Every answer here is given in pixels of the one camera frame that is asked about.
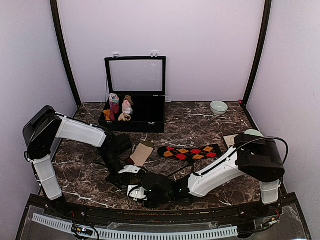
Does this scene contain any black frame post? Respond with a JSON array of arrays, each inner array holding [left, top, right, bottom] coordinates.
[[50, 0, 82, 107], [242, 0, 272, 108]]

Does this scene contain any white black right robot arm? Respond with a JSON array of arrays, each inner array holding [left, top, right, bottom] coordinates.
[[141, 133, 286, 217]]

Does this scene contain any black left frame post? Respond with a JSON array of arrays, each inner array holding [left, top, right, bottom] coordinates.
[[50, 0, 82, 107]]

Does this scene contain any small circuit board left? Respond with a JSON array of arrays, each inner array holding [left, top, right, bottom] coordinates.
[[71, 224, 94, 237]]

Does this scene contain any pale green bowl on plate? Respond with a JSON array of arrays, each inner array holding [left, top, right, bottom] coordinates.
[[244, 129, 264, 137]]

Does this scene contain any beige rolled sock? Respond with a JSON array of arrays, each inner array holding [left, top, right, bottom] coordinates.
[[118, 112, 131, 122]]

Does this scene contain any orange rolled sock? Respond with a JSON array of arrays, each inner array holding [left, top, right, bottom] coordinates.
[[102, 109, 112, 121]]

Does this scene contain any pale green bowl at back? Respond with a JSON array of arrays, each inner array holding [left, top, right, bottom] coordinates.
[[210, 100, 229, 116]]

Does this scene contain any black right frame post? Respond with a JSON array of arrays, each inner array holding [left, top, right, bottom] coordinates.
[[242, 0, 272, 108]]

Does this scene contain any multicolour rolled sock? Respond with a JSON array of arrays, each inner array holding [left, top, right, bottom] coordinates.
[[109, 93, 120, 104]]

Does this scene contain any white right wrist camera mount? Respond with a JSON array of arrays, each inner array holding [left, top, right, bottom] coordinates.
[[127, 185, 148, 201]]

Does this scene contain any black box with glass lid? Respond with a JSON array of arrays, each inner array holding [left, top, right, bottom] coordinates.
[[98, 56, 167, 133]]

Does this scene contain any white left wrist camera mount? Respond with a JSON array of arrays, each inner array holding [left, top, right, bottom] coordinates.
[[118, 165, 141, 174]]

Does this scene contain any pink white rolled sock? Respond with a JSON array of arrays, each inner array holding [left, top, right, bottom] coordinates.
[[122, 100, 133, 115]]

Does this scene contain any magenta rolled sock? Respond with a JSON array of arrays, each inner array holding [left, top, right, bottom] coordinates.
[[109, 102, 120, 121]]

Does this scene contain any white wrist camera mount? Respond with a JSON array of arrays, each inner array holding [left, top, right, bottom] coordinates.
[[127, 185, 148, 201], [118, 165, 141, 174]]

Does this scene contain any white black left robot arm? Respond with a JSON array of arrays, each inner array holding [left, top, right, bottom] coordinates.
[[22, 105, 131, 218]]

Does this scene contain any black argyle orange red sock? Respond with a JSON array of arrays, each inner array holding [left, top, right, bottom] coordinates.
[[157, 144, 223, 163]]

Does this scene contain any brown rolled sock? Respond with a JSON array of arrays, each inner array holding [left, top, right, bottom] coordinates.
[[124, 95, 134, 106]]

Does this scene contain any white slotted cable duct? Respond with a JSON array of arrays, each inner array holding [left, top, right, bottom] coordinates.
[[31, 212, 239, 240]]

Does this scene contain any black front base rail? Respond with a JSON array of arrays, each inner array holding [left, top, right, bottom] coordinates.
[[29, 194, 283, 226]]

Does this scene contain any square floral plate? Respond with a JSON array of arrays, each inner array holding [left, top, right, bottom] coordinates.
[[223, 134, 238, 149]]

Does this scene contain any striped beige maroon sock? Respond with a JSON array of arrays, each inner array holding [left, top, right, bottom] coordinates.
[[126, 141, 154, 167]]

